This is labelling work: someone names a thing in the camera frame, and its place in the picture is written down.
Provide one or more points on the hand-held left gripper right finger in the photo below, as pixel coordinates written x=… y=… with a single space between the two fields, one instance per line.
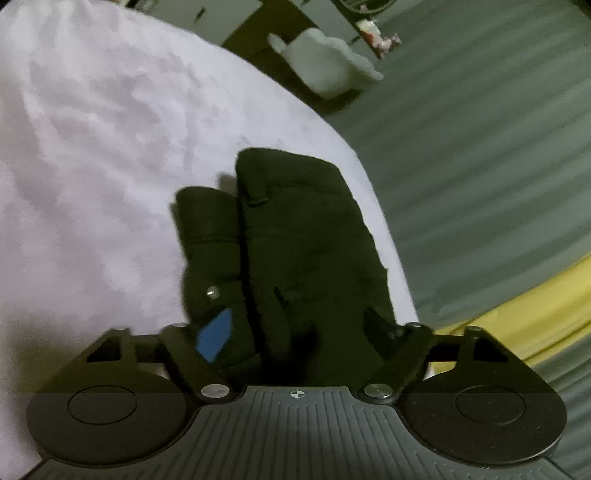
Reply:
x=375 y=326

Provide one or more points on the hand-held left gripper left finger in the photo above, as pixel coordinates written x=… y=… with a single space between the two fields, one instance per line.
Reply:
x=215 y=336

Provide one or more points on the black pants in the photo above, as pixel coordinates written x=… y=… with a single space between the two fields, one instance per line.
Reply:
x=295 y=240

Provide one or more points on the yellow cloth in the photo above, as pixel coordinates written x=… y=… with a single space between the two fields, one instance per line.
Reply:
x=531 y=314

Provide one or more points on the green striped cloth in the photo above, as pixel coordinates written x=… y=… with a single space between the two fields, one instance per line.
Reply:
x=466 y=138

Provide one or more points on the pale lavender fleece blanket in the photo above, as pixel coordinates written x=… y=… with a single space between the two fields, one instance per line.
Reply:
x=101 y=152

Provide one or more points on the white plush toy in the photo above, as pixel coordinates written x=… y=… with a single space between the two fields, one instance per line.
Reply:
x=323 y=60

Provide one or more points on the red and white small item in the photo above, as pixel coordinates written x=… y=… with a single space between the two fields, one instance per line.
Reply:
x=381 y=36

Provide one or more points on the white cabinet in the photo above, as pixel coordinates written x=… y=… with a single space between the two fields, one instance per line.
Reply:
x=217 y=16

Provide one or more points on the dark round object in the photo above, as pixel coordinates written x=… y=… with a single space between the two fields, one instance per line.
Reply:
x=364 y=4

